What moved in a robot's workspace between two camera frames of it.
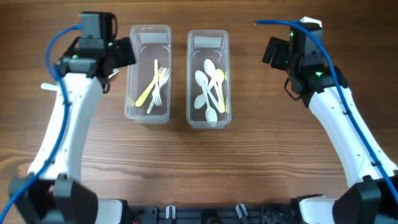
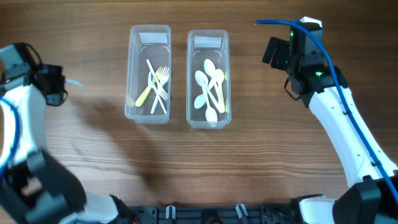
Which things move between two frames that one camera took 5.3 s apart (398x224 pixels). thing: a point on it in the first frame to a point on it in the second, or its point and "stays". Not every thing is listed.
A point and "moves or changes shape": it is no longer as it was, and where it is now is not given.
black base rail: x=209 y=214 stays
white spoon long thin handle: x=202 y=79 stays
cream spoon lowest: x=200 y=100 stays
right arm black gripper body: x=275 y=53 stays
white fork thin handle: x=155 y=93 moves or changes shape
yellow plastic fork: x=142 y=97 stays
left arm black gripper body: x=123 y=53 to x=54 y=86
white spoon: x=211 y=115 stays
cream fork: x=115 y=71 to x=156 y=91
